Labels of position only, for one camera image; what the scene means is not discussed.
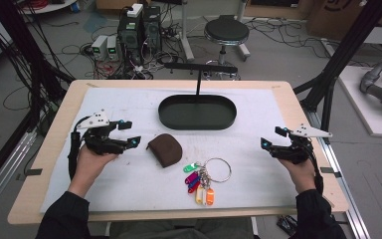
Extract white power supply unit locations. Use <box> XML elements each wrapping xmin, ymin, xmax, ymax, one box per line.
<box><xmin>106</xmin><ymin>34</ymin><xmax>120</xmax><ymax>62</ymax></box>
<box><xmin>91</xmin><ymin>34</ymin><xmax>109</xmax><ymax>61</ymax></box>

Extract white foam mat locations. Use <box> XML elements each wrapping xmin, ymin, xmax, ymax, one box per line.
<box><xmin>39</xmin><ymin>87</ymin><xmax>314</xmax><ymax>214</ymax></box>

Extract person's lap grey trousers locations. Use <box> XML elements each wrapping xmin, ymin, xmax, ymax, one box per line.
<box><xmin>108</xmin><ymin>218</ymin><xmax>257</xmax><ymax>239</ymax></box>

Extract light wooden table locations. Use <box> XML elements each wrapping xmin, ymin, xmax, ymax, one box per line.
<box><xmin>7</xmin><ymin>79</ymin><xmax>350</xmax><ymax>226</ymax></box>

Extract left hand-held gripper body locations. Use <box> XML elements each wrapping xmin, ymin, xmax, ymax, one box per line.
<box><xmin>74</xmin><ymin>110</ymin><xmax>124</xmax><ymax>156</ymax></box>

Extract black frame post with cables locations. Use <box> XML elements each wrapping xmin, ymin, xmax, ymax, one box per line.
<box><xmin>0</xmin><ymin>0</ymin><xmax>77</xmax><ymax>134</ymax></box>

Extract left hand-held gripper black cable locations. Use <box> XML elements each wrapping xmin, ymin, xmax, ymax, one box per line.
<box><xmin>67</xmin><ymin>116</ymin><xmax>93</xmax><ymax>182</ymax></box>

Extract person's right hand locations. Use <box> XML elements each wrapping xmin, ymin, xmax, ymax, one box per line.
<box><xmin>277</xmin><ymin>156</ymin><xmax>316</xmax><ymax>195</ymax></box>

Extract hand-held gripper black cable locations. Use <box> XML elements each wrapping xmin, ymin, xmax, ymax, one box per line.
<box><xmin>305</xmin><ymin>141</ymin><xmax>324</xmax><ymax>195</ymax></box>
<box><xmin>67</xmin><ymin>116</ymin><xmax>93</xmax><ymax>182</ymax></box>

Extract black key rack with tray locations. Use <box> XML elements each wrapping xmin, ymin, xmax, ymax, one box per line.
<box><xmin>157</xmin><ymin>62</ymin><xmax>240</xmax><ymax>131</ymax></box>

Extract person's left hand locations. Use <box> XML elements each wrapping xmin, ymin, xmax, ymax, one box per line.
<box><xmin>67</xmin><ymin>144</ymin><xmax>119</xmax><ymax>199</ymax></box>

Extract aluminium floor rail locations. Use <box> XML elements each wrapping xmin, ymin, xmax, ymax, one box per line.
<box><xmin>0</xmin><ymin>126</ymin><xmax>38</xmax><ymax>221</ymax></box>
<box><xmin>305</xmin><ymin>109</ymin><xmax>373</xmax><ymax>239</ymax></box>

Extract brown cardboard box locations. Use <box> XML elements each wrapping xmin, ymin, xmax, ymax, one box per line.
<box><xmin>305</xmin><ymin>0</ymin><xmax>382</xmax><ymax>42</ymax></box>

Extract round white table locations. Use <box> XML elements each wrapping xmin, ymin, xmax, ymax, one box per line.
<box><xmin>19</xmin><ymin>0</ymin><xmax>80</xmax><ymax>15</ymax></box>

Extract black round stool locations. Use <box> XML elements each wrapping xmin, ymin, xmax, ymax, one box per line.
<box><xmin>203</xmin><ymin>14</ymin><xmax>251</xmax><ymax>82</ymax></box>

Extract white platform board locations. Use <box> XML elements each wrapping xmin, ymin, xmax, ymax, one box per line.
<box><xmin>337</xmin><ymin>65</ymin><xmax>382</xmax><ymax>139</ymax></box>

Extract white desk frame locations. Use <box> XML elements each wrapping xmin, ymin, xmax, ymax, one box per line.
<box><xmin>178</xmin><ymin>0</ymin><xmax>252</xmax><ymax>63</ymax></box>

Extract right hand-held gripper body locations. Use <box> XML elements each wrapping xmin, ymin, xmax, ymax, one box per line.
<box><xmin>271</xmin><ymin>122</ymin><xmax>333</xmax><ymax>165</ymax></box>

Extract black computer tower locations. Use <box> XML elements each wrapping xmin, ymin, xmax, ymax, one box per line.
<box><xmin>116</xmin><ymin>13</ymin><xmax>144</xmax><ymax>65</ymax></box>
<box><xmin>142</xmin><ymin>5</ymin><xmax>163</xmax><ymax>55</ymax></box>

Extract brown leather pouch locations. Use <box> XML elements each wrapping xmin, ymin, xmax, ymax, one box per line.
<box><xmin>145</xmin><ymin>132</ymin><xmax>184</xmax><ymax>169</ymax></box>

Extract tangle of floor cables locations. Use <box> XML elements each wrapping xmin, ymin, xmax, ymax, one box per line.
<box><xmin>79</xmin><ymin>42</ymin><xmax>188</xmax><ymax>81</ymax></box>

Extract black device on floor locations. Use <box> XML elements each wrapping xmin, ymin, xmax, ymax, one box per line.
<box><xmin>276</xmin><ymin>214</ymin><xmax>300</xmax><ymax>237</ymax></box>

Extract right hand-held gripper black cable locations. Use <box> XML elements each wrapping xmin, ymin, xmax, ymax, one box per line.
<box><xmin>305</xmin><ymin>141</ymin><xmax>324</xmax><ymax>195</ymax></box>

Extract key ring with coloured tags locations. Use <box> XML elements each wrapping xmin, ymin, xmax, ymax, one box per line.
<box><xmin>182</xmin><ymin>156</ymin><xmax>233</xmax><ymax>207</ymax></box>

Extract black tape strip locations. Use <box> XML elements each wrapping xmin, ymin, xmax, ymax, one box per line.
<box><xmin>24</xmin><ymin>167</ymin><xmax>44</xmax><ymax>177</ymax></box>
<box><xmin>319</xmin><ymin>166</ymin><xmax>343</xmax><ymax>179</ymax></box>

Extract loose black floor cables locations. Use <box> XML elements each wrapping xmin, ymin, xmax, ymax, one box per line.
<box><xmin>245</xmin><ymin>16</ymin><xmax>333</xmax><ymax>60</ymax></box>

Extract white box on tower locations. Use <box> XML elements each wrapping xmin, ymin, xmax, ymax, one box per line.
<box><xmin>125</xmin><ymin>3</ymin><xmax>144</xmax><ymax>19</ymax></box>

